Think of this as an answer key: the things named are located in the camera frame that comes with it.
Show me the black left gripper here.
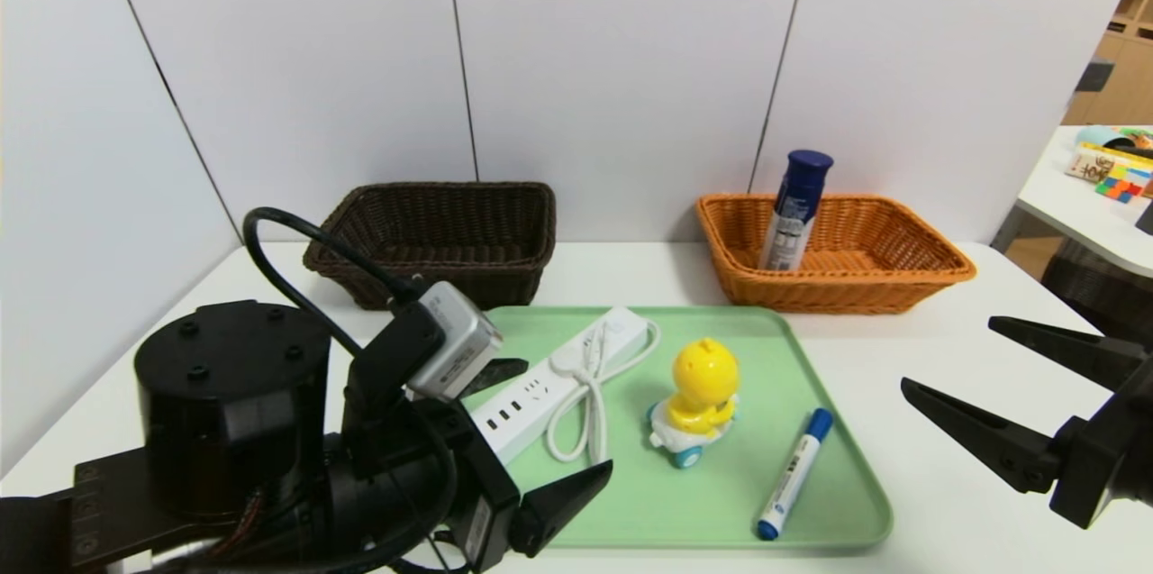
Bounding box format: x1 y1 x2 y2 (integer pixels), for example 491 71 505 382
322 358 613 574

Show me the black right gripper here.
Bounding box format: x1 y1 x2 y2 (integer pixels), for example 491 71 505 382
900 314 1153 531

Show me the white power strip with cable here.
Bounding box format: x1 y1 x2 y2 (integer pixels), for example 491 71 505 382
464 305 662 467

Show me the yellow duck toy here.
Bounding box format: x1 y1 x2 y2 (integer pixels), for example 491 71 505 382
645 338 741 470

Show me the blue and white bottle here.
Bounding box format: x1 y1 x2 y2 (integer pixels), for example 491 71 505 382
757 150 835 273

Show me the orange wicker basket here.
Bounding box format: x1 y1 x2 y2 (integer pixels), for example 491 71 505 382
694 194 978 315

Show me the dark brown wicker basket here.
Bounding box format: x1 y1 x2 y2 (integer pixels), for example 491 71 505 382
302 182 558 312

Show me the black round bin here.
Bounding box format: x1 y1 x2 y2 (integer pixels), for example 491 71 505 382
1040 241 1153 350

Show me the light green plastic tray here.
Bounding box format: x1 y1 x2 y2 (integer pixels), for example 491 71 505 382
431 305 894 550

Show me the white side table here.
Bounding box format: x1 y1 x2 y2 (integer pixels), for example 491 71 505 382
991 125 1153 279

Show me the colourful puzzle cube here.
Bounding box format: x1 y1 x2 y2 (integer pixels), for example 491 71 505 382
1094 176 1148 202

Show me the yellow printed cardboard box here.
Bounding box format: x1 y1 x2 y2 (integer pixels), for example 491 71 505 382
1066 144 1153 187

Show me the blue and white marker pen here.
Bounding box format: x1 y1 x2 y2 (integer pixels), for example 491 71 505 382
756 407 836 542

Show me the wooden shelf unit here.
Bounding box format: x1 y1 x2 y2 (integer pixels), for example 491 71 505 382
1061 0 1153 129

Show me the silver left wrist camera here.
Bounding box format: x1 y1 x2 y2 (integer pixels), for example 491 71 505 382
405 281 505 404

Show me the thick black camera cable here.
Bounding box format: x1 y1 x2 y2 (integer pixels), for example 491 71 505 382
241 206 426 359

